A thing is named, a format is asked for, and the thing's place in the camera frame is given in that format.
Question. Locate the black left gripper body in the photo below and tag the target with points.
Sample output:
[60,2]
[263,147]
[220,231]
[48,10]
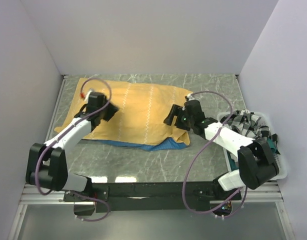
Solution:
[100,112]

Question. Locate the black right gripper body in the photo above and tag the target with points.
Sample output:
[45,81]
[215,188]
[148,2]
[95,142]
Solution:
[185,122]

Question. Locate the yellow and blue pillowcase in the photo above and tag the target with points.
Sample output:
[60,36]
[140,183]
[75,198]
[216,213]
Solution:
[139,121]

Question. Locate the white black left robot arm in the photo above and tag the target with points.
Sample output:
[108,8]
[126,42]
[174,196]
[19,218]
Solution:
[47,163]

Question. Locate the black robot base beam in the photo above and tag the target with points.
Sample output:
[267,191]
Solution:
[141,196]

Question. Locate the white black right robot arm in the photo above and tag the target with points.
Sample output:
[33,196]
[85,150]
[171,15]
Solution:
[256,161]

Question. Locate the black white checkered cloth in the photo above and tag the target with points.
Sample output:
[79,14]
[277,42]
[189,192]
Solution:
[249,124]

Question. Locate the teal green cloth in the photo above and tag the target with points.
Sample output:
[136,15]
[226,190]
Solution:
[233,161]

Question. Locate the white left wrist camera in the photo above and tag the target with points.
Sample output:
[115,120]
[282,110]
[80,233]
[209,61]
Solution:
[85,95]

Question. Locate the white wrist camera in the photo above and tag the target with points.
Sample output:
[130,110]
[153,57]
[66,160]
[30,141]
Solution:
[189,97]
[85,95]

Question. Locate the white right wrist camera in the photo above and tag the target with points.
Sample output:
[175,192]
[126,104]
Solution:
[189,97]

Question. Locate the aluminium frame rail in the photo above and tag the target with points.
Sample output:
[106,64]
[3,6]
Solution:
[268,192]

